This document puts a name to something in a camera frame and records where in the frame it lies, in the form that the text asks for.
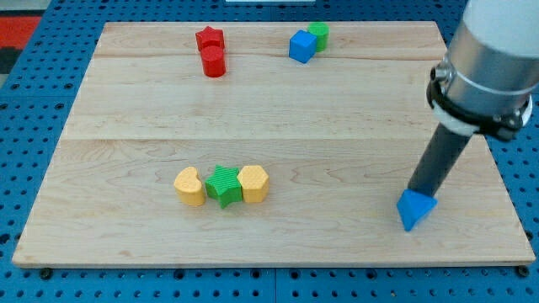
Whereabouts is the blue triangle block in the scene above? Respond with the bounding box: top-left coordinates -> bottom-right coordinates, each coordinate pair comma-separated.
397,189 -> 438,231

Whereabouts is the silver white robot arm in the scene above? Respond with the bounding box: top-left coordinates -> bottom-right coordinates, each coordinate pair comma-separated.
408,0 -> 538,196

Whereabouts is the blue cube block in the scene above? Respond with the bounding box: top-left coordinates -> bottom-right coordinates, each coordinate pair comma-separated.
288,29 -> 317,64

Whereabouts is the red cylinder block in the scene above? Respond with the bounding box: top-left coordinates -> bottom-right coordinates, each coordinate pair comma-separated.
200,45 -> 227,77

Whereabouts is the yellow hexagon block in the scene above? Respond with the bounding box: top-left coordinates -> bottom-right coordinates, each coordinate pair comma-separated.
237,165 -> 270,203

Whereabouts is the light wooden board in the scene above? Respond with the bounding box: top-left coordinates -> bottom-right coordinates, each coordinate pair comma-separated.
13,22 -> 536,268

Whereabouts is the green star block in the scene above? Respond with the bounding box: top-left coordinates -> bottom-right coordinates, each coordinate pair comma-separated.
205,165 -> 243,209

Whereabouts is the green cylinder block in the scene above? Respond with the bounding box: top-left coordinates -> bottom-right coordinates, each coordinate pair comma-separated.
307,22 -> 329,52

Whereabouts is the blue pegboard base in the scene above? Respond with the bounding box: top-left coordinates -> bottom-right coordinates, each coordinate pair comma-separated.
1,0 -> 538,302

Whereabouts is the red star block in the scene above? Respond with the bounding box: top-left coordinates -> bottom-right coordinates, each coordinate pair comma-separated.
195,26 -> 225,51

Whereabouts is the yellow heart block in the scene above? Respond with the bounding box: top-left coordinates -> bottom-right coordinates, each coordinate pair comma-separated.
173,167 -> 205,206

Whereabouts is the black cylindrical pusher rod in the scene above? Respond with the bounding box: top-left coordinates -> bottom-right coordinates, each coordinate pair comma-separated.
408,124 -> 471,197

